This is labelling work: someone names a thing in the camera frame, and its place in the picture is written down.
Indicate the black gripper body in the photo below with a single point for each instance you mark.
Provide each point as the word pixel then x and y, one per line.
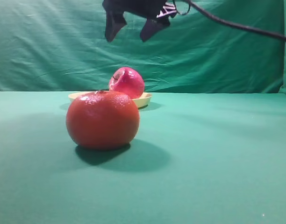
pixel 143 8

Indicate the red apple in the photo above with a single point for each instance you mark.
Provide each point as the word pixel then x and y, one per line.
pixel 128 81

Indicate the yellow plate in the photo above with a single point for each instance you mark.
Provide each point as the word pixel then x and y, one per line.
pixel 140 102

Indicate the green table cloth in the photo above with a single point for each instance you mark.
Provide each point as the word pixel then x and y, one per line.
pixel 197 159

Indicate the red-orange tangerine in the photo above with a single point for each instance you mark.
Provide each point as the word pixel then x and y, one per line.
pixel 102 120

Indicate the green backdrop cloth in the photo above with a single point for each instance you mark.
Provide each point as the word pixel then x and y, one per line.
pixel 59 45

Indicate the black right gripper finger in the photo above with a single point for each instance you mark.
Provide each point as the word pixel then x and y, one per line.
pixel 115 21

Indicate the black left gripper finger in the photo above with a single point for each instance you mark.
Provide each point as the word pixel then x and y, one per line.
pixel 152 27

